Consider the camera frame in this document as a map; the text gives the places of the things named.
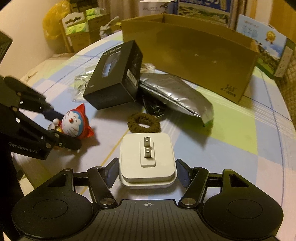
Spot black shaver box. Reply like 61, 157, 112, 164
83, 40, 143, 110

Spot silver foil pouch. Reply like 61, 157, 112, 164
139, 73, 214, 125

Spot black binder clips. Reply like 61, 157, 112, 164
142, 93, 166, 118

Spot white humidifier box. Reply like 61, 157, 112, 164
138, 0, 178, 16

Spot light blue milk carton box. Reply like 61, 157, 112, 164
236, 15, 295, 79

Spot open brown cardboard box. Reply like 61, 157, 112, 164
121, 14, 259, 103

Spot white power adapter plug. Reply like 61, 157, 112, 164
119, 133, 177, 189

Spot cardboard box with green tissues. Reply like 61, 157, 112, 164
62, 8, 110, 53

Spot brown hair scrunchie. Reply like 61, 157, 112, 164
127, 113, 161, 133

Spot clear plastic packaging with hooks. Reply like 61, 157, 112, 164
70, 65, 96, 103

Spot checkered bed sheet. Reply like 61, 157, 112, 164
12, 29, 295, 232

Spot quilted beige chair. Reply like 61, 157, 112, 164
276, 61, 296, 127

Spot yellow plastic bag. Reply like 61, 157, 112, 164
42, 1, 71, 40

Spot dark blue milk carton box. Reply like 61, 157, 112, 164
178, 0, 233, 26

